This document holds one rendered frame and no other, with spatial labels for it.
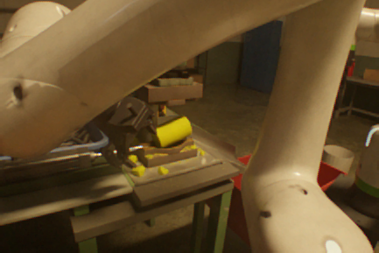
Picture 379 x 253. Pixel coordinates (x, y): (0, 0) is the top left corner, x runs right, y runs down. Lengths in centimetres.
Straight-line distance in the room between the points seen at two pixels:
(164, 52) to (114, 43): 4
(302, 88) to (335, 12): 11
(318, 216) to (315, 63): 20
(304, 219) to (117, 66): 26
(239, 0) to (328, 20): 21
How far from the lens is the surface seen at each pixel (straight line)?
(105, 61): 19
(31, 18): 35
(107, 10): 19
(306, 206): 34
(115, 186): 63
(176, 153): 72
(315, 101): 38
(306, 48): 37
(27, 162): 65
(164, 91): 63
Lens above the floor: 136
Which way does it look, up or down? 17 degrees down
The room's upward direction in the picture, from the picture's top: 4 degrees clockwise
